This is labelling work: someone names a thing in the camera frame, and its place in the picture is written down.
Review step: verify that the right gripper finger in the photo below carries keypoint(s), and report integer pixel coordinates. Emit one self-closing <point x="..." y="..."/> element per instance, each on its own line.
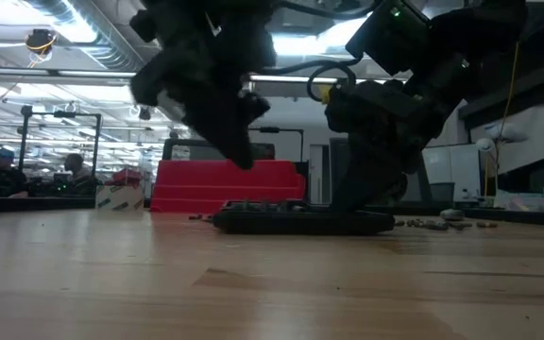
<point x="357" y="179"/>
<point x="392" y="175"/>

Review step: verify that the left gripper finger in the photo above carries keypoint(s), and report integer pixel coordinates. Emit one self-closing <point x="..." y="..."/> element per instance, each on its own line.
<point x="255" y="107"/>
<point x="229" y="139"/>

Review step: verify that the black plastic tool case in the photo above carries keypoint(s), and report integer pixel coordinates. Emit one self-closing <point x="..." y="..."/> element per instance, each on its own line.
<point x="300" y="223"/>

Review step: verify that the orange-collared screwdriver bit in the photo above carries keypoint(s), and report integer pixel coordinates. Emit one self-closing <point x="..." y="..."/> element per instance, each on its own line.
<point x="487" y="225"/>

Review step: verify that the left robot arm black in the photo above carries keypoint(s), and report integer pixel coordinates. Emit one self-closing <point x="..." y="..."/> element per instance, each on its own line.
<point x="182" y="19"/>

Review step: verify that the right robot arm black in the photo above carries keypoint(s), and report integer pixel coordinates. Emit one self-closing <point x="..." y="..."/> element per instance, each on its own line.
<point x="480" y="42"/>

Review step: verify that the thin black pipe stand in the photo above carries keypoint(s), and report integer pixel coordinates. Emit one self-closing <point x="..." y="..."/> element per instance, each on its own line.
<point x="277" y="129"/>

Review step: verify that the long ceiling light strip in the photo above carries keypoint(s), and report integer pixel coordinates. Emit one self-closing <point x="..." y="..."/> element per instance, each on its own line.
<point x="281" y="78"/>

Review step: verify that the white door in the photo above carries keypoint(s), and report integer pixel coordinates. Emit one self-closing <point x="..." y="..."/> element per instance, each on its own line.
<point x="316" y="175"/>

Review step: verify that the grey waste bin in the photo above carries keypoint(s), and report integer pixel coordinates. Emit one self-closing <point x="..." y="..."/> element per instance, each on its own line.
<point x="442" y="192"/>

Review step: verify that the red plastic bin stack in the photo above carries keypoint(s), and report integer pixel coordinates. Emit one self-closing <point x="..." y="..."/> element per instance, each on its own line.
<point x="192" y="186"/>

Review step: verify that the white cabinet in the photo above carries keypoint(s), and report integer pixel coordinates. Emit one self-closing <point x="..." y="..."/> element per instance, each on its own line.
<point x="461" y="165"/>

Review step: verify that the bright ceiling light panel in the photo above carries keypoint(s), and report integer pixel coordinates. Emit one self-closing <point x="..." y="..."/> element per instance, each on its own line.
<point x="310" y="42"/>

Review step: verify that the white lamp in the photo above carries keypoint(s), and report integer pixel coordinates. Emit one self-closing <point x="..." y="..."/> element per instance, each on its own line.
<point x="505" y="133"/>

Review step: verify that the white printed cardboard box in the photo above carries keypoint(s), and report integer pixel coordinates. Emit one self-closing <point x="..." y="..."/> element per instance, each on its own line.
<point x="121" y="198"/>

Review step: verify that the cluttered side table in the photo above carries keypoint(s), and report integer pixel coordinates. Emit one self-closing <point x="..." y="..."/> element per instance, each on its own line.
<point x="536" y="203"/>

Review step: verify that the person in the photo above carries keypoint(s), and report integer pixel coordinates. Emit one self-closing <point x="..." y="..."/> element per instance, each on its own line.
<point x="78" y="177"/>
<point x="3" y="181"/>

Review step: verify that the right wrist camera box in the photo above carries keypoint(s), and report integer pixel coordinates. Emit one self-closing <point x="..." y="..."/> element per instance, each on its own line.
<point x="343" y="101"/>

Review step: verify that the black ceiling camera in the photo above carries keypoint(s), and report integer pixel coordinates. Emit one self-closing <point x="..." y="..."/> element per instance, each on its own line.
<point x="39" y="40"/>

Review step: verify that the black pipe frame stand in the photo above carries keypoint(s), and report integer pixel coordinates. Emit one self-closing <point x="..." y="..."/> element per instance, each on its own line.
<point x="22" y="141"/>

